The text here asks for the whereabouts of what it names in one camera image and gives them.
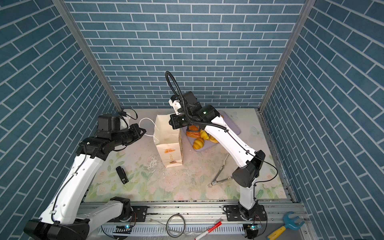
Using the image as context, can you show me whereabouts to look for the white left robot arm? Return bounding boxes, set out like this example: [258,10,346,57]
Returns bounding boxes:
[24,113,146,240]

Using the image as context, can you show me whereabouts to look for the striped croissant fake bread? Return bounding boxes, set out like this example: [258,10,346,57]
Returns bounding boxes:
[200,130,210,141]

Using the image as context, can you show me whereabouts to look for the small black device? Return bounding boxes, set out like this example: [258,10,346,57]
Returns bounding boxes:
[116,166,129,185]

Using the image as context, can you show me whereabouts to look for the printed paper bag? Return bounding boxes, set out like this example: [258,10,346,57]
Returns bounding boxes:
[153,115,183,168]

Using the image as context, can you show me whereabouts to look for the blue yellow toy wrench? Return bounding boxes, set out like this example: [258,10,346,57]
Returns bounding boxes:
[266,212,305,240]

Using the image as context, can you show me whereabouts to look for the left metal corner post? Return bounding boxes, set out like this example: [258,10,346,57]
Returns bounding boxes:
[52,0,123,111]

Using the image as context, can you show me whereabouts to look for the orange brown fake bread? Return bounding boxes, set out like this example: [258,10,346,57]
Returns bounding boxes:
[186,125,201,139]

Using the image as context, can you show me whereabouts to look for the yellow oval bread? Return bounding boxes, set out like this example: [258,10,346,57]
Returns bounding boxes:
[209,135,218,144]

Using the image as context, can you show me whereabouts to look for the black corrugated cable hose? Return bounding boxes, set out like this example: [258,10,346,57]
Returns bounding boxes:
[164,71,228,132]

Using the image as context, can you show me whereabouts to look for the red white marker pen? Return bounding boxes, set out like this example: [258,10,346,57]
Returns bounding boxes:
[195,221,222,240]

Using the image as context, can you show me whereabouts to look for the metal corner frame post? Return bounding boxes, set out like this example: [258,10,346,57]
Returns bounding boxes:
[259,0,316,113]

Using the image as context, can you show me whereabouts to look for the metal kitchen tongs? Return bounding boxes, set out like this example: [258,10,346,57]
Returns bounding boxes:
[208,154,233,188]

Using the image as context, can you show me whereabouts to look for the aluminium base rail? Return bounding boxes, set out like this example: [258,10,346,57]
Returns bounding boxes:
[97,201,316,240]

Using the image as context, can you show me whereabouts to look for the grey coiled cable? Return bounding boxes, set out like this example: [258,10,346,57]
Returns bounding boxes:
[165,213,187,238]

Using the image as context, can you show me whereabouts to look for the lilac plastic tray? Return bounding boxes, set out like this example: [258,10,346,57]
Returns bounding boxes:
[187,110,241,152]

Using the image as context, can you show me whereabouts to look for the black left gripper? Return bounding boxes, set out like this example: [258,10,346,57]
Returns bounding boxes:
[110,123,147,148]

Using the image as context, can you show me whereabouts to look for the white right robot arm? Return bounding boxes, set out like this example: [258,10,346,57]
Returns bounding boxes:
[169,100,266,221]

